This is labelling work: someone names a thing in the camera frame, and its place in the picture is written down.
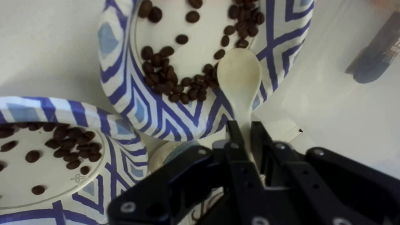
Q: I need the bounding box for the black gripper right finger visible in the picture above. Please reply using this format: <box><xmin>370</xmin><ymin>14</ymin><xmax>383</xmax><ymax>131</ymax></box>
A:
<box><xmin>252</xmin><ymin>121</ymin><xmax>400</xmax><ymax>225</ymax></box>

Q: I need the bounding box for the blue patterned paper bowl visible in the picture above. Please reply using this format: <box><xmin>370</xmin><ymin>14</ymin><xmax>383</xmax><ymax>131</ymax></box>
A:
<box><xmin>0</xmin><ymin>96</ymin><xmax>148</xmax><ymax>225</ymax></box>
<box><xmin>98</xmin><ymin>0</ymin><xmax>315</xmax><ymax>141</ymax></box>

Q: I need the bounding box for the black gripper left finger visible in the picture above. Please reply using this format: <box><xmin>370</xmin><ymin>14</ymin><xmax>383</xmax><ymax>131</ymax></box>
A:
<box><xmin>108</xmin><ymin>121</ymin><xmax>274</xmax><ymax>225</ymax></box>

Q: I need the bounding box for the white plastic spoon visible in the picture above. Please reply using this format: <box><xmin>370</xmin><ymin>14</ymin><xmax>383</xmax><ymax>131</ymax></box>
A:
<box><xmin>217</xmin><ymin>47</ymin><xmax>263</xmax><ymax>145</ymax></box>

